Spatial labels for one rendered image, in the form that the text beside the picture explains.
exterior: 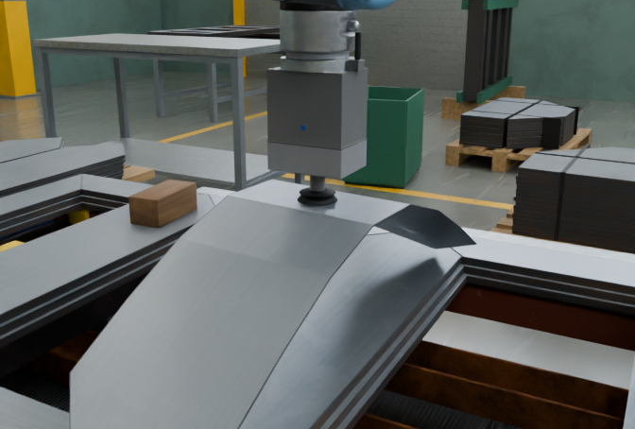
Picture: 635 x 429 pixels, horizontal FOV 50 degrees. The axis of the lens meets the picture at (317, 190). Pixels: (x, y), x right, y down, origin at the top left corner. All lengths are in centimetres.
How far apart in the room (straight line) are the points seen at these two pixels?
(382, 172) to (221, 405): 394
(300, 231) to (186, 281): 12
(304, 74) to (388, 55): 871
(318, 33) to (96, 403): 38
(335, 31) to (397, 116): 370
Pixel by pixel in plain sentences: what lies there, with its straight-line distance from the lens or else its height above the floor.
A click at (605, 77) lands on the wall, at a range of 876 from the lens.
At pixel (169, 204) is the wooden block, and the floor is 88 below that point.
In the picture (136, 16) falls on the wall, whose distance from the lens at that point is 1103.
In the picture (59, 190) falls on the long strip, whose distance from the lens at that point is 146.
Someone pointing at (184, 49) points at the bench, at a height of 93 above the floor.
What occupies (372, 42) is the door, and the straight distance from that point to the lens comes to 946.
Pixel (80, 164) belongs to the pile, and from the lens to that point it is 166.
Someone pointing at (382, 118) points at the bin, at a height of 46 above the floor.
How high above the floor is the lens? 123
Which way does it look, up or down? 16 degrees down
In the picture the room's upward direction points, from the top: straight up
